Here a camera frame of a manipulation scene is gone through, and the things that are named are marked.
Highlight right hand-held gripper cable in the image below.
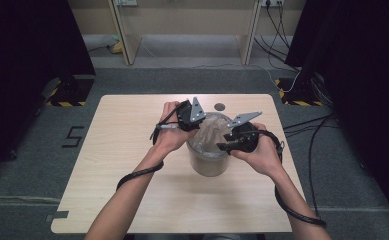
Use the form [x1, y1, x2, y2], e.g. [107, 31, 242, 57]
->
[244, 129, 328, 230]

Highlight long black floor cable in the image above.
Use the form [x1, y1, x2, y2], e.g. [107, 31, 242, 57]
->
[307, 114, 336, 219]

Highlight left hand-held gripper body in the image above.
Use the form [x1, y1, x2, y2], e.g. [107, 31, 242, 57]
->
[176, 96, 207, 132]

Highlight black curtain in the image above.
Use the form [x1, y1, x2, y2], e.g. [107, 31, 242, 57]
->
[284, 0, 389, 231]
[0, 0, 97, 183]

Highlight yellow object on floor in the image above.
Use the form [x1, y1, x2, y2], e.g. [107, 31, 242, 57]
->
[110, 40, 124, 55]

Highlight black floor tape strip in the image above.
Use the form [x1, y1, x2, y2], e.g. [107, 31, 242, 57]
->
[44, 210, 70, 223]

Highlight black wall cables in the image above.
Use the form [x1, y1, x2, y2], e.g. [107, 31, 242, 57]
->
[253, 0, 300, 73]

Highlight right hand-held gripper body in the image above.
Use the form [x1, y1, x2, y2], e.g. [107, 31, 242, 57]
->
[227, 111, 263, 155]

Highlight light wooden desk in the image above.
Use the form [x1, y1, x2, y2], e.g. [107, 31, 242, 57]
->
[107, 0, 262, 66]

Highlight stand base with hazard tape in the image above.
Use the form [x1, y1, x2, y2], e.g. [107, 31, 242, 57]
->
[46, 74, 96, 108]
[274, 77, 325, 107]

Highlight clear plastic bag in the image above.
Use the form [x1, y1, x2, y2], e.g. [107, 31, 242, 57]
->
[187, 112, 237, 158]

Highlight white floor cable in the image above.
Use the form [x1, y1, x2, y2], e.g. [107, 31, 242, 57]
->
[141, 33, 302, 94]

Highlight black floor cable bundle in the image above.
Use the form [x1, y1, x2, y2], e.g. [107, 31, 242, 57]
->
[282, 112, 337, 139]

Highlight transparent brown plastic bin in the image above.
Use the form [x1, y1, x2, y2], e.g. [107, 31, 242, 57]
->
[185, 111, 233, 178]

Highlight person's left hand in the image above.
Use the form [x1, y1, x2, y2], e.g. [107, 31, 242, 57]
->
[147, 100, 200, 163]

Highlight person's right hand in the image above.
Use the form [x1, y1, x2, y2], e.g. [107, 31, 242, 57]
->
[229, 122, 284, 180]

